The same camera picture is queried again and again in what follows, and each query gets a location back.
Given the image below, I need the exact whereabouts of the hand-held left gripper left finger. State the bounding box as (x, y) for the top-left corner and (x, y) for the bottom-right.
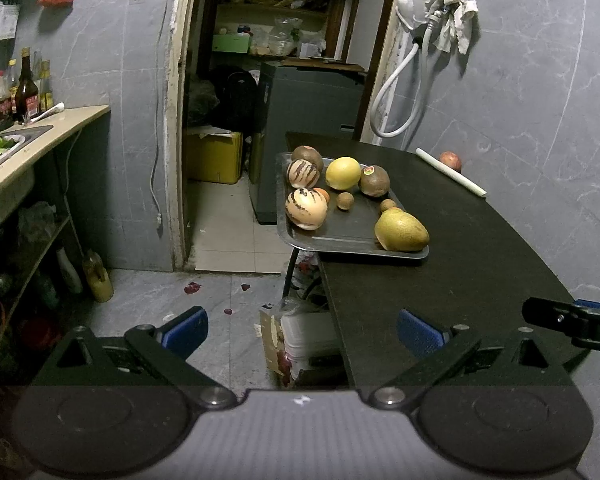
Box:
(40, 306), (239, 413)

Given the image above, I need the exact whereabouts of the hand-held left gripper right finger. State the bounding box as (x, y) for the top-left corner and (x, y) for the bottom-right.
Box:
(369, 309), (571, 411)

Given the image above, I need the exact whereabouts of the metal tray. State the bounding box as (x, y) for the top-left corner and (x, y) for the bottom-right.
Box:
(276, 151), (430, 261)

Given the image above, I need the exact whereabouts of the pale striped pepino melon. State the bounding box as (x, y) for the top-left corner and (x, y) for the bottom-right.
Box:
(285, 188), (328, 231)

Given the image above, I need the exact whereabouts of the yellow lemon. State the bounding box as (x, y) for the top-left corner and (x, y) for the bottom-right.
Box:
(325, 157), (362, 191)

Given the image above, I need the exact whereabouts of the dark striped pepino melon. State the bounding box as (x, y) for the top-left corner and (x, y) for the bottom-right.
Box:
(286, 159), (321, 190)

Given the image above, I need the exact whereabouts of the yellow jug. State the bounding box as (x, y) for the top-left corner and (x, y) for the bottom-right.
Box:
(82, 250), (115, 304)

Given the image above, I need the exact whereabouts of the clear plastic container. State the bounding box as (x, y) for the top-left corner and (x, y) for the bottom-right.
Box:
(257, 305), (352, 387)

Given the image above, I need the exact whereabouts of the white bottle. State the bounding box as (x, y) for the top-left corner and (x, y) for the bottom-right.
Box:
(55, 246), (84, 295)

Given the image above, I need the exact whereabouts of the yellow box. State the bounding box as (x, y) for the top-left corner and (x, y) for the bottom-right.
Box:
(186, 129), (244, 185)

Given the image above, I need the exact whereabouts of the beige kitchen counter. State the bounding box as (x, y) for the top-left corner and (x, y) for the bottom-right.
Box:
(0, 105), (111, 217)

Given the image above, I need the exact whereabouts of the dark bag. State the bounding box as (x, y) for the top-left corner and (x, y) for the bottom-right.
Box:
(214, 65), (259, 132)

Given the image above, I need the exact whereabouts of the grey cabinet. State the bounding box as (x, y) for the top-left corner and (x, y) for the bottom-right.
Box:
(249, 60), (369, 226)

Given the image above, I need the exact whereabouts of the metal sink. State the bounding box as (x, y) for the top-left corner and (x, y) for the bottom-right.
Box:
(0, 125), (54, 182)

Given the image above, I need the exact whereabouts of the white spoon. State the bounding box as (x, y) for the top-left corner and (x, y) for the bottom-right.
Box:
(22, 102), (66, 124)

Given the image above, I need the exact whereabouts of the yellow oil bottle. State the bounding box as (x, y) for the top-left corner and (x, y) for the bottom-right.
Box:
(39, 60), (55, 112)

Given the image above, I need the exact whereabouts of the dark sauce bottle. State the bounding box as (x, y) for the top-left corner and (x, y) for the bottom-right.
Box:
(15, 47), (41, 122)

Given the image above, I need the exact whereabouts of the green box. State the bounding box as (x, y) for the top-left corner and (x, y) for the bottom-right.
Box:
(212, 34), (254, 54)

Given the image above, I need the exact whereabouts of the red-capped sauce bottle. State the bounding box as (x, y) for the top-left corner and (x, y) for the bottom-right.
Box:
(0, 70), (14, 132)

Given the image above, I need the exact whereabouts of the grey rag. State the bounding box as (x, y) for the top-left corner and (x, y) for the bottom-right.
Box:
(432, 0), (480, 55)

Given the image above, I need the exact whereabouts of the white plastic bag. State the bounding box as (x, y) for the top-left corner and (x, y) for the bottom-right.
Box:
(396, 0), (429, 29)

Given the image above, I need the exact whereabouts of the thin white cable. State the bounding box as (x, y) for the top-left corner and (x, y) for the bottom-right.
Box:
(149, 0), (174, 234)

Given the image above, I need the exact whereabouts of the white hose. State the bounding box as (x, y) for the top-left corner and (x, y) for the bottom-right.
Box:
(370, 29), (429, 139)

